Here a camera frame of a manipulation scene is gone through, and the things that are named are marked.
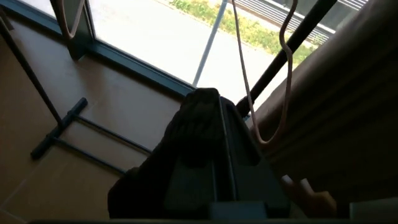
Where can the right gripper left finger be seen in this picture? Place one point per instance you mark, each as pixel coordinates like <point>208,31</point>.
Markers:
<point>192,186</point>

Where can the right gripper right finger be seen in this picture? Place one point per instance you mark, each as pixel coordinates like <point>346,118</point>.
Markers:
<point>252,180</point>

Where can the black shorts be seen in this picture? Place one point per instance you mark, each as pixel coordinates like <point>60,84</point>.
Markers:
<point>192,124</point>

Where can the black clothes rack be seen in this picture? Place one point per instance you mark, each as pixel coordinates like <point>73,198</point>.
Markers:
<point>59,129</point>

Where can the brown curtain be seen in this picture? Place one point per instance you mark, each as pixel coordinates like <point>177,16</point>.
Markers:
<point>342,109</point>

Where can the window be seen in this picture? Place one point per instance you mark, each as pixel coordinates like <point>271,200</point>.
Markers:
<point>155,37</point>

